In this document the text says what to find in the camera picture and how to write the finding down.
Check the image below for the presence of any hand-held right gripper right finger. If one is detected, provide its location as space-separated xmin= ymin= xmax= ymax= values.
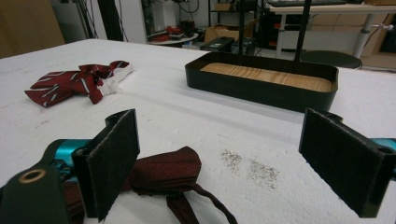
xmin=298 ymin=107 xmax=396 ymax=218

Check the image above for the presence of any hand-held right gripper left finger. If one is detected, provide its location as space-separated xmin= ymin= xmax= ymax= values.
xmin=43 ymin=108 xmax=140 ymax=222

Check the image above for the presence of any dark red bow tie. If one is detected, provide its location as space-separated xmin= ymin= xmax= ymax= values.
xmin=62 ymin=146 xmax=238 ymax=224

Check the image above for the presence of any red striped bow tie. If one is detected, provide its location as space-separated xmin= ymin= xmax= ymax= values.
xmin=24 ymin=60 xmax=134 ymax=108

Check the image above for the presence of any black rack with wooden tray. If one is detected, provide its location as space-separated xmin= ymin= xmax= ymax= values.
xmin=185 ymin=0 xmax=339 ymax=114

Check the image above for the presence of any white foam mat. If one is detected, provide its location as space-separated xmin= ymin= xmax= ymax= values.
xmin=0 ymin=38 xmax=396 ymax=224

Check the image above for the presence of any black round stool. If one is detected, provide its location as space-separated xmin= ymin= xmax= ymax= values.
xmin=300 ymin=50 xmax=363 ymax=70

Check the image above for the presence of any round white table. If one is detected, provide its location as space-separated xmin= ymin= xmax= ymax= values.
xmin=147 ymin=32 xmax=200 ymax=49

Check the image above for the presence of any white desk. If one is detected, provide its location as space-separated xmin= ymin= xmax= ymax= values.
xmin=266 ymin=2 xmax=396 ymax=60

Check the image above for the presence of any brown board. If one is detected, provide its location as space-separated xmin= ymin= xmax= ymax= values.
xmin=0 ymin=0 xmax=66 ymax=60

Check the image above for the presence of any cardboard box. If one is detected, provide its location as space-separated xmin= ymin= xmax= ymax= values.
xmin=204 ymin=18 xmax=260 ymax=43

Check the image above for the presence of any black metal frame stand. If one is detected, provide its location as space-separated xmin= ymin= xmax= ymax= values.
xmin=96 ymin=0 xmax=124 ymax=42

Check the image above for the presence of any red cable bundle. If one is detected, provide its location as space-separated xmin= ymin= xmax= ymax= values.
xmin=148 ymin=25 xmax=184 ymax=43

